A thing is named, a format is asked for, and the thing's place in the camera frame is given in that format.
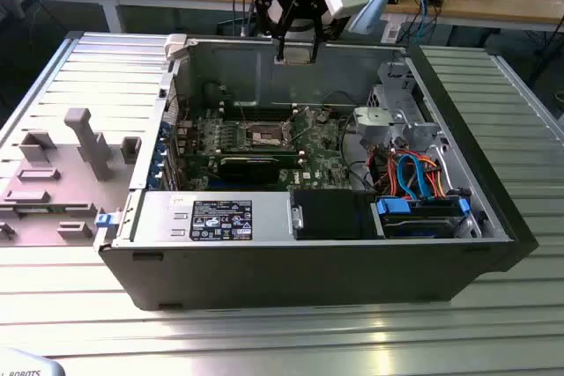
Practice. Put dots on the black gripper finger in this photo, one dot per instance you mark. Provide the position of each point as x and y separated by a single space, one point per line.
314 52
279 52

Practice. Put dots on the silver CPU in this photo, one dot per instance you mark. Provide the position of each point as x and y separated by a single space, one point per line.
297 60

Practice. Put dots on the metal locking lever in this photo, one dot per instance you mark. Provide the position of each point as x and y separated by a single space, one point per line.
243 114
303 130

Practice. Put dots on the black RAM slot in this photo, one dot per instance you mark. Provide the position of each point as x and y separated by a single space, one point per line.
231 107
231 115
231 120
231 111

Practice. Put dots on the CPU socket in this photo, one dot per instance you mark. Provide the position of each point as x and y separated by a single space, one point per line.
264 136

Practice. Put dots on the white tag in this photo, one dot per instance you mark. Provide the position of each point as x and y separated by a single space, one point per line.
391 32

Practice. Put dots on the grey metal drive cage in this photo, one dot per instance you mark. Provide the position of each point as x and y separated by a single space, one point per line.
374 123

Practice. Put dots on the beige case latch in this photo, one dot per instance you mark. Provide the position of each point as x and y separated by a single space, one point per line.
176 46

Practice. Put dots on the green motherboard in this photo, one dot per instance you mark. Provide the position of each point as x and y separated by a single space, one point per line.
321 160

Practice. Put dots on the black graphics card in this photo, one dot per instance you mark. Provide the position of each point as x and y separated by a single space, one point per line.
251 169

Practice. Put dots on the blue card clip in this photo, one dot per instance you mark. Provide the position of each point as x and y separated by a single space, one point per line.
157 168
165 128
161 148
153 182

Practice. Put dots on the black drive bay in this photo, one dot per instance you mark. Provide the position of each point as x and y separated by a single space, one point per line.
330 215

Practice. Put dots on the hard disk in blue carrier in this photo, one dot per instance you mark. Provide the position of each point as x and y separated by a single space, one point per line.
414 226

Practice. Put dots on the grey power supply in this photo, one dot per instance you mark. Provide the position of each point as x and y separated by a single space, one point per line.
158 217

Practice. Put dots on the black PC case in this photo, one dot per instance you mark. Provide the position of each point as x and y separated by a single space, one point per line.
264 274

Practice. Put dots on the blue case latch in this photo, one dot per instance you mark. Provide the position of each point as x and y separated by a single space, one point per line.
103 221

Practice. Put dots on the grey parts rack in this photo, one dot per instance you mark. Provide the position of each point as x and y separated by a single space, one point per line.
66 182

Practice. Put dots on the pale teach pendant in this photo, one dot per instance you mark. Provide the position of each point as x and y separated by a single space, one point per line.
26 365

